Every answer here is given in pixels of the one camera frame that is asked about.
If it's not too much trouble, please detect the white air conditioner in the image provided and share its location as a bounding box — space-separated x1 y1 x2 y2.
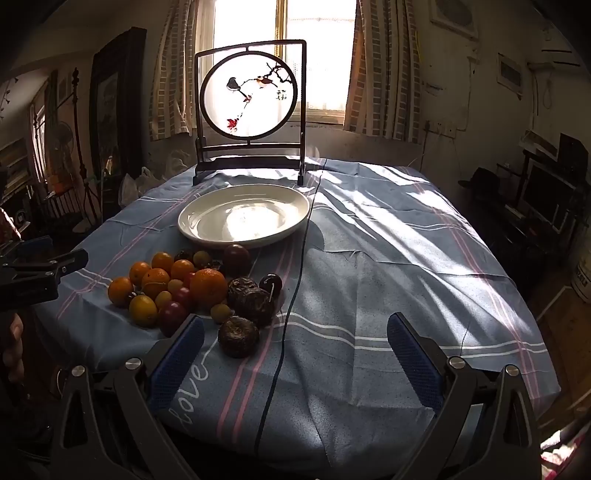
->
526 41 591 75

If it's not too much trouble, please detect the computer monitor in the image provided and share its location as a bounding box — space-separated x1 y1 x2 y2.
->
522 159 578 232

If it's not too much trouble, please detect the black speaker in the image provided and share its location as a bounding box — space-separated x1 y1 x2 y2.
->
558 133 589 162

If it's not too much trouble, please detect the clear plastic bag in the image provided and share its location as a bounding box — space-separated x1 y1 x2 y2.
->
119 166 160 206
164 148 195 176

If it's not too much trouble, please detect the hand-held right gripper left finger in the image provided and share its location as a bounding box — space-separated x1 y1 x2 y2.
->
48 314 206 480

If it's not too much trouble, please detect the purple passion fruit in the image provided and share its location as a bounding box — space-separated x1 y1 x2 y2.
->
223 244 252 278

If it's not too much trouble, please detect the checked curtain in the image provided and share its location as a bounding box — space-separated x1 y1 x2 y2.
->
342 0 423 144
148 0 218 141

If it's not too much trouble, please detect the dark framed picture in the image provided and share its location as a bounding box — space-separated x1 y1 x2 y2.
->
89 27 148 178

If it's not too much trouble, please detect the window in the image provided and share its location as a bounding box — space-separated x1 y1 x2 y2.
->
215 0 358 125

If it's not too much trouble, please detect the white framed wall fan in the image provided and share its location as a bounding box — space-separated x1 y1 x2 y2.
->
429 0 481 40

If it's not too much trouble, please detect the black hat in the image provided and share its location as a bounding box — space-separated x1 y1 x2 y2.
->
459 167 502 190

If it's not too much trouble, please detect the bird painting table screen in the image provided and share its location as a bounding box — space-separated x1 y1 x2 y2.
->
192 39 308 186

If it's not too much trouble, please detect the yellow round fruit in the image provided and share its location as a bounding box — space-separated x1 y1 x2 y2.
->
129 294 158 328

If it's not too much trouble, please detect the black cable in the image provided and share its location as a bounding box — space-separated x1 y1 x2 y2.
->
253 168 324 446

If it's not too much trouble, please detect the wall vent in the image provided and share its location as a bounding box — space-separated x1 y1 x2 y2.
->
496 53 525 97

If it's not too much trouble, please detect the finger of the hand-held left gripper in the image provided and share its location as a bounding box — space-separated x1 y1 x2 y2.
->
0 249 89 284
0 235 52 259

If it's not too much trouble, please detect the white ceramic plate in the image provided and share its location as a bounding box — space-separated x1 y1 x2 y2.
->
178 183 311 249

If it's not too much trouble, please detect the person's left hand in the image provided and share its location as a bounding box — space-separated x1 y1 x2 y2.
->
0 311 25 384

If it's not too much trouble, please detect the white bucket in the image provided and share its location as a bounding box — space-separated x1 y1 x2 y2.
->
570 258 591 303

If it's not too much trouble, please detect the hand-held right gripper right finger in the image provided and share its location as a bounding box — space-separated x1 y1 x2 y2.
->
387 311 543 480

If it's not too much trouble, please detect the black coat stand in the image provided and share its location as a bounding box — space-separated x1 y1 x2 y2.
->
69 68 100 222

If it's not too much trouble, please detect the standing fan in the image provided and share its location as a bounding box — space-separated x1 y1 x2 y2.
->
42 120 77 185

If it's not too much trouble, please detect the blue striped tablecloth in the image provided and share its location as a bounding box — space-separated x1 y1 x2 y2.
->
34 156 561 480

